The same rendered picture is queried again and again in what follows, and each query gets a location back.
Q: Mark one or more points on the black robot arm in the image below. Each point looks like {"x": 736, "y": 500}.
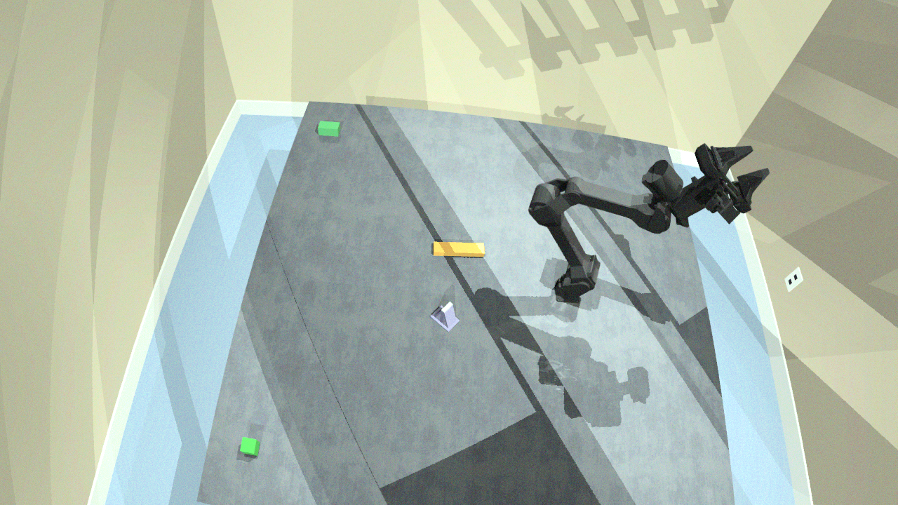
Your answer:
{"x": 651, "y": 212}

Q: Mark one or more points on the green rectangular block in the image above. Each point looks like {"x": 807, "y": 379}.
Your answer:
{"x": 329, "y": 128}

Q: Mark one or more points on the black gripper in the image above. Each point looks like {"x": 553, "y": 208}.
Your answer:
{"x": 715, "y": 163}

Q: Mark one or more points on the green cube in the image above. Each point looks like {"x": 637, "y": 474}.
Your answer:
{"x": 250, "y": 446}

